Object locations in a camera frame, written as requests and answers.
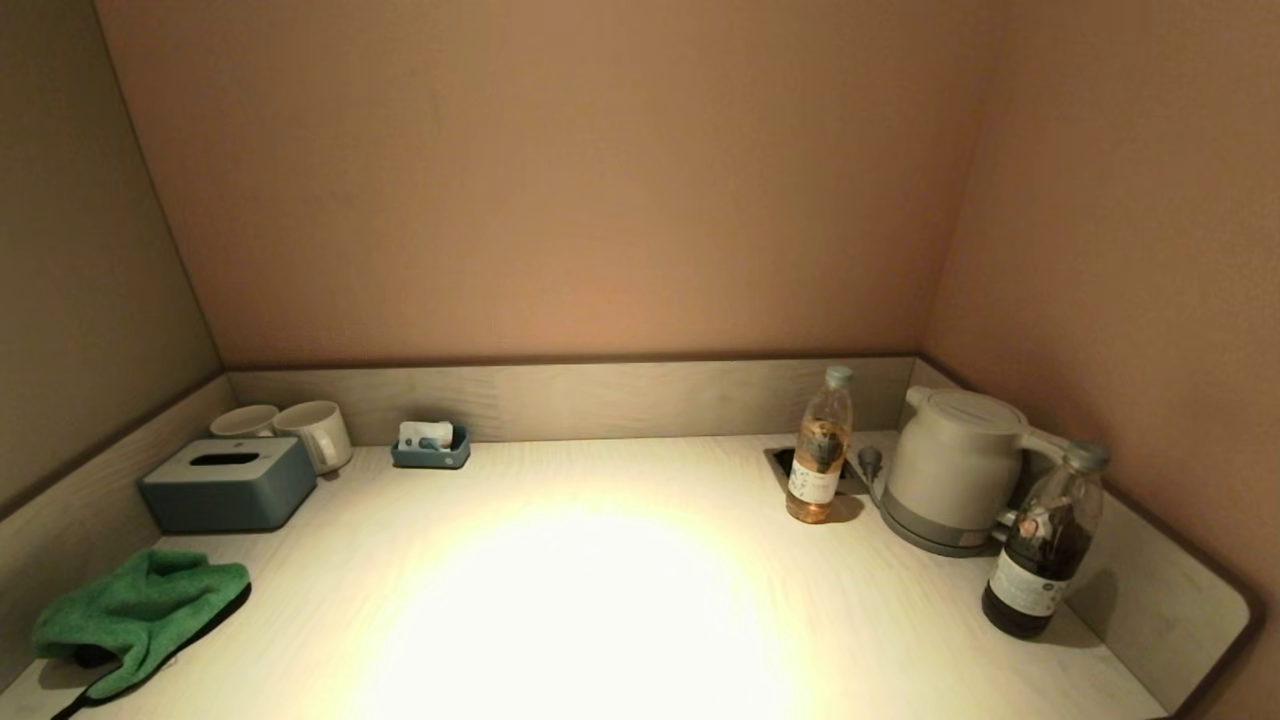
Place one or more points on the grey-blue tissue box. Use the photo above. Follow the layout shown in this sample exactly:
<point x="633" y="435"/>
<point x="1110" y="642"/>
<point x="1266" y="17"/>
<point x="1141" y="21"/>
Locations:
<point x="228" y="492"/>

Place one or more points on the light tea plastic bottle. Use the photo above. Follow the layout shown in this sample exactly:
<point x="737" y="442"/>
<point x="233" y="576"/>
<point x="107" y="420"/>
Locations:
<point x="820" y="455"/>

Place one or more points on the white electric kettle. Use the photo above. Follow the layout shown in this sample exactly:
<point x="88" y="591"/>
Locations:
<point x="955" y="457"/>

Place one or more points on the dark tea plastic bottle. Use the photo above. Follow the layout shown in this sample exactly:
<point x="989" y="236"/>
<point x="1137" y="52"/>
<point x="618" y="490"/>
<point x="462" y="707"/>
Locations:
<point x="1040" y="565"/>

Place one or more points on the green microfibre cloth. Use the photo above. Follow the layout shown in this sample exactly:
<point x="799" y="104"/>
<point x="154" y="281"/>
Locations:
<point x="140" y="610"/>

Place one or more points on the grey kettle base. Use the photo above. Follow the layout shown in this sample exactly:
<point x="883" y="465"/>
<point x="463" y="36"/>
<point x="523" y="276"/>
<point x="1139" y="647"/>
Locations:
<point x="935" y="540"/>

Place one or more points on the black recessed table socket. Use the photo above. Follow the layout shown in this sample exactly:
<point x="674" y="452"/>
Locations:
<point x="780" y="459"/>

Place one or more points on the cream ceramic mug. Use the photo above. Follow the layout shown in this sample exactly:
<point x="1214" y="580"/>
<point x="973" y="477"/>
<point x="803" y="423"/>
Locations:
<point x="243" y="420"/>
<point x="318" y="432"/>

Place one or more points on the small blue sachet tray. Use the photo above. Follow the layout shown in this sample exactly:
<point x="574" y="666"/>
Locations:
<point x="432" y="456"/>

